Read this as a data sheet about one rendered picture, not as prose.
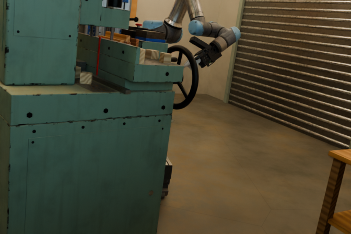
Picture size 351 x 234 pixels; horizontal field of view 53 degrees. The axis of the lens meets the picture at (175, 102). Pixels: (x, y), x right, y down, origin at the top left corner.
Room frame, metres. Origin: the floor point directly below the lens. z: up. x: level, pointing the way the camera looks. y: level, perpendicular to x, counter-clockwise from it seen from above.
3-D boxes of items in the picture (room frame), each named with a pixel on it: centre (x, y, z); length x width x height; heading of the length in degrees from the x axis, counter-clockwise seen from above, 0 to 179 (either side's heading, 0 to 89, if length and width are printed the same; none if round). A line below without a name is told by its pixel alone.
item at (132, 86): (1.40, 0.23, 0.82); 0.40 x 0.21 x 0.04; 40
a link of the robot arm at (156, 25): (2.11, 0.19, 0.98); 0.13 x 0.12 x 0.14; 135
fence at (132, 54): (1.37, 0.33, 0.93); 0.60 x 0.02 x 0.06; 40
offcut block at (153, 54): (1.38, 0.12, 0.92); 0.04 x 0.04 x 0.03; 44
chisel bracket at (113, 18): (1.35, 0.29, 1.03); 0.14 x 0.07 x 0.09; 130
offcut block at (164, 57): (1.30, 0.06, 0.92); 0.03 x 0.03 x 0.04; 35
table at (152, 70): (1.47, 0.22, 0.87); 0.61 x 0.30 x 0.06; 40
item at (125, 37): (1.47, 0.27, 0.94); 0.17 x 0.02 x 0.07; 40
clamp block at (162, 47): (1.52, 0.16, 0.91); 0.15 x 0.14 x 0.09; 40
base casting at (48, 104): (1.28, 0.37, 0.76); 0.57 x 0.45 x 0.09; 130
